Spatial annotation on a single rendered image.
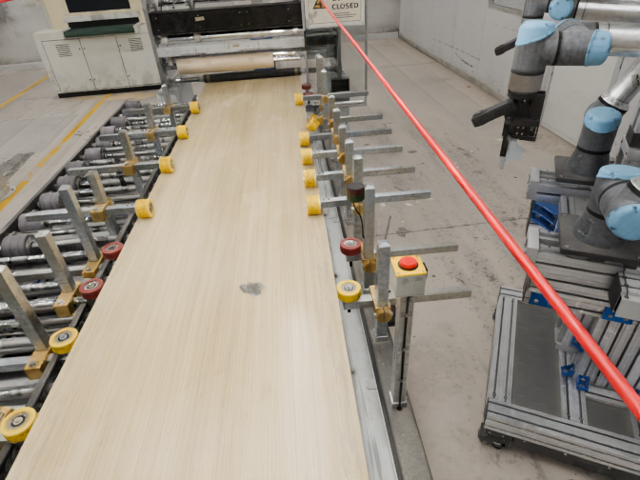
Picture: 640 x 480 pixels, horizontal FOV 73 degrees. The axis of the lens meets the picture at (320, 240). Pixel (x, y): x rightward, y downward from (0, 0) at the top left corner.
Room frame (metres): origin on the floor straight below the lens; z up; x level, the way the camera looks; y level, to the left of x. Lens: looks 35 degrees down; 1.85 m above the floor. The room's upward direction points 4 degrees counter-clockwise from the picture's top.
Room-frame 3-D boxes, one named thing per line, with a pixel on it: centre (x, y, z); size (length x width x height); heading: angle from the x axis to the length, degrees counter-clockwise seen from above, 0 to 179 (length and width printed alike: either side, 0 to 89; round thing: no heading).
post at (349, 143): (1.79, -0.16, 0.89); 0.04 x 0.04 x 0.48; 3
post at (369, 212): (1.30, -0.18, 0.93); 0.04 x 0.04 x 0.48; 3
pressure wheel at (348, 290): (1.08, -0.08, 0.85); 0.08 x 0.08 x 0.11
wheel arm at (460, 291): (1.09, -0.28, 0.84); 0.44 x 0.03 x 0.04; 93
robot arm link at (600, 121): (1.55, -1.09, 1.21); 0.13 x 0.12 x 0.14; 148
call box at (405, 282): (0.79, -0.20, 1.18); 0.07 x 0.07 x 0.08; 3
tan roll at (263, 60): (3.87, 0.48, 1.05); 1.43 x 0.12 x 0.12; 93
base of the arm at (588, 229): (1.10, -0.88, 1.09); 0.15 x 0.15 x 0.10
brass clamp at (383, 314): (1.07, -0.19, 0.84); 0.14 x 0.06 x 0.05; 3
